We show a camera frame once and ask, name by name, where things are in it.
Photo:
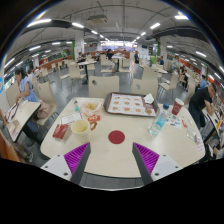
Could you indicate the neighbouring cream table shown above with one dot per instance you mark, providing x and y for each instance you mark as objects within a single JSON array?
[{"x": 23, "y": 116}]

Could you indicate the group of ceiling lights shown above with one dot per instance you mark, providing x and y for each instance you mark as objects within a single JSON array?
[{"x": 39, "y": 22}]

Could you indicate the flat round red coaster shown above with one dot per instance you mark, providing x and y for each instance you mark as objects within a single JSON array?
[{"x": 116, "y": 137}]

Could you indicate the white printed receipt paper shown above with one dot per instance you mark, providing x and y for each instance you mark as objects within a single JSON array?
[{"x": 71, "y": 118}]

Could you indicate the snack wrapper with fried food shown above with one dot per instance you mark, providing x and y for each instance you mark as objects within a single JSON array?
[{"x": 91, "y": 107}]

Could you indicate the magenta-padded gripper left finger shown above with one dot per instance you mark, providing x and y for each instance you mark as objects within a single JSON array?
[{"x": 75, "y": 158}]

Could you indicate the colourful printed flyer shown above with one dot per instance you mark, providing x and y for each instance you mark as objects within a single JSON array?
[{"x": 174, "y": 121}]

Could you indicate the brown tray with paper liner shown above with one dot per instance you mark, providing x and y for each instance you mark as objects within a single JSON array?
[{"x": 128, "y": 106}]

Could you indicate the crumpled white napkin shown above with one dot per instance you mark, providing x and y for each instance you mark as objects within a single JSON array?
[{"x": 148, "y": 98}]

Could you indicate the clear plastic packet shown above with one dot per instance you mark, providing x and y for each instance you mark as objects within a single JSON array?
[{"x": 191, "y": 134}]

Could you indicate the red carton box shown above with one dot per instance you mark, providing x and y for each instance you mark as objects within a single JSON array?
[{"x": 60, "y": 131}]

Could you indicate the small teal-labelled bottle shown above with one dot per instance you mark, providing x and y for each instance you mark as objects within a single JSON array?
[{"x": 76, "y": 106}]

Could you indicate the red paper cup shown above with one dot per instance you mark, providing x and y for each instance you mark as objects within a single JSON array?
[{"x": 177, "y": 107}]

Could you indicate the group of cream chairs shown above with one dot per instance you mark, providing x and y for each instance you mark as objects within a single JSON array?
[{"x": 76, "y": 71}]

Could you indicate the clear blue-capped water bottle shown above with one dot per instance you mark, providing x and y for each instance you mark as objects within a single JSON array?
[{"x": 158, "y": 122}]

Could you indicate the red sauce packet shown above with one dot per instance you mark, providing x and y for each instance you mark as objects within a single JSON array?
[
  {"x": 94, "y": 118},
  {"x": 184, "y": 124}
]

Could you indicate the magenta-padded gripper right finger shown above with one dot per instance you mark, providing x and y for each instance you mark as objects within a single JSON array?
[{"x": 148, "y": 158}]

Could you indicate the person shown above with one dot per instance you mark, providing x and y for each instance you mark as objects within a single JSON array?
[
  {"x": 26, "y": 88},
  {"x": 110, "y": 55},
  {"x": 200, "y": 100},
  {"x": 203, "y": 81},
  {"x": 136, "y": 57}
]

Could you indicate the cream chair with round hole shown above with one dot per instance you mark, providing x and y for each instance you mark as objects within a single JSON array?
[
  {"x": 145, "y": 88},
  {"x": 103, "y": 87}
]

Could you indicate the ceiling air conditioner unit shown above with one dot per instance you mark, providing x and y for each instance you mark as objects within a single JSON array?
[{"x": 97, "y": 19}]

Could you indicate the pink bag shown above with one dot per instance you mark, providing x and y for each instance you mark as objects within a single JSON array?
[{"x": 43, "y": 110}]

